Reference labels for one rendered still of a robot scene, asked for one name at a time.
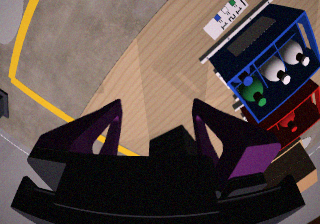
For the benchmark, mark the blue plastic crate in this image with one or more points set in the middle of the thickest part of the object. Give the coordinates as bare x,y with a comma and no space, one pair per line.
275,23

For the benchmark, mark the white paper pick list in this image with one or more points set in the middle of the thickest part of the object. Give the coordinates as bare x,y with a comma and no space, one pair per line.
225,17

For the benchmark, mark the blue bottle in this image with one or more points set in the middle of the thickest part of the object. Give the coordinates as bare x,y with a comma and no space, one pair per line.
244,77

